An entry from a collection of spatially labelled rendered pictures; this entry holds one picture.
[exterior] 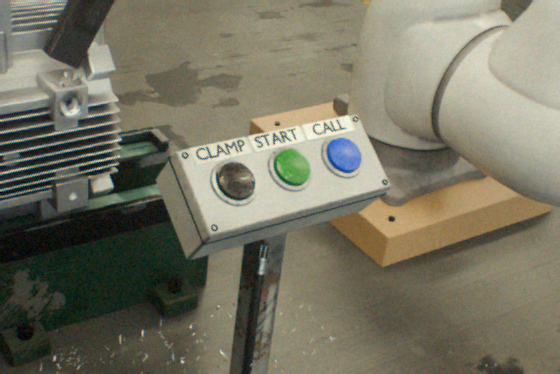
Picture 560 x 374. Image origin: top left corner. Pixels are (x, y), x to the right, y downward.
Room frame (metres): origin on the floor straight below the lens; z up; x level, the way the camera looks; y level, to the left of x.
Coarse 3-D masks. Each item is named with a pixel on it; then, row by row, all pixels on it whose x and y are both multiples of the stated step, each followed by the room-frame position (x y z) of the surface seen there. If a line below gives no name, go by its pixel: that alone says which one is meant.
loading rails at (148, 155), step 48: (144, 144) 0.84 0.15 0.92; (144, 192) 0.74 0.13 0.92; (0, 240) 0.62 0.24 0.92; (48, 240) 0.65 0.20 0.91; (96, 240) 0.68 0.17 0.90; (144, 240) 0.71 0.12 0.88; (0, 288) 0.62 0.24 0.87; (48, 288) 0.65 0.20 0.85; (96, 288) 0.68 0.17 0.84; (144, 288) 0.71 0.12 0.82; (192, 288) 0.72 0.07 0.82; (0, 336) 0.61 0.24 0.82; (48, 336) 0.62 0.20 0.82
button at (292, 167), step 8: (280, 152) 0.57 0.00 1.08; (288, 152) 0.57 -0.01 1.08; (296, 152) 0.57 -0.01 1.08; (280, 160) 0.56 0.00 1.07; (288, 160) 0.56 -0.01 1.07; (296, 160) 0.57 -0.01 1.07; (304, 160) 0.57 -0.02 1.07; (280, 168) 0.56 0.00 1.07; (288, 168) 0.56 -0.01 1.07; (296, 168) 0.56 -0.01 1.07; (304, 168) 0.56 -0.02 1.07; (280, 176) 0.55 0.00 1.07; (288, 176) 0.55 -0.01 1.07; (296, 176) 0.56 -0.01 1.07; (304, 176) 0.56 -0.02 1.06; (288, 184) 0.55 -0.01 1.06; (296, 184) 0.55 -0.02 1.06
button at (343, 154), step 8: (328, 144) 0.60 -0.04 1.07; (336, 144) 0.60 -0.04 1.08; (344, 144) 0.60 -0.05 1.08; (352, 144) 0.60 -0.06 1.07; (328, 152) 0.59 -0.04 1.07; (336, 152) 0.59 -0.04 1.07; (344, 152) 0.59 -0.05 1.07; (352, 152) 0.60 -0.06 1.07; (360, 152) 0.60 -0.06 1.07; (336, 160) 0.58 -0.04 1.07; (344, 160) 0.59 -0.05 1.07; (352, 160) 0.59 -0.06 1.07; (360, 160) 0.60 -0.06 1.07; (336, 168) 0.58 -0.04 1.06; (344, 168) 0.58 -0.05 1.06; (352, 168) 0.59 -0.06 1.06
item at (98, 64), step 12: (96, 48) 0.69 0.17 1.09; (108, 48) 0.69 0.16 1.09; (84, 60) 0.68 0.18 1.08; (96, 60) 0.68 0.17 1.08; (108, 60) 0.69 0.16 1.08; (96, 72) 0.67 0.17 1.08; (108, 72) 0.68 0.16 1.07; (96, 180) 0.68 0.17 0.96; (108, 180) 0.69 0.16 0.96; (96, 192) 0.67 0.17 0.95
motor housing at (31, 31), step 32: (32, 0) 0.74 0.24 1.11; (64, 0) 0.75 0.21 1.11; (32, 32) 0.68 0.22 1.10; (32, 64) 0.67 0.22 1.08; (64, 64) 0.68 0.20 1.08; (0, 96) 0.63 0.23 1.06; (32, 96) 0.63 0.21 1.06; (96, 96) 0.67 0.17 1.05; (0, 128) 0.61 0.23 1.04; (32, 128) 0.63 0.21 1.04; (64, 128) 0.64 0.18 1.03; (96, 128) 0.67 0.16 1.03; (0, 160) 0.61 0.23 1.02; (32, 160) 0.63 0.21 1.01; (64, 160) 0.64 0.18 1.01; (96, 160) 0.66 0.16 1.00; (0, 192) 0.61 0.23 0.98; (32, 192) 0.63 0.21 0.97
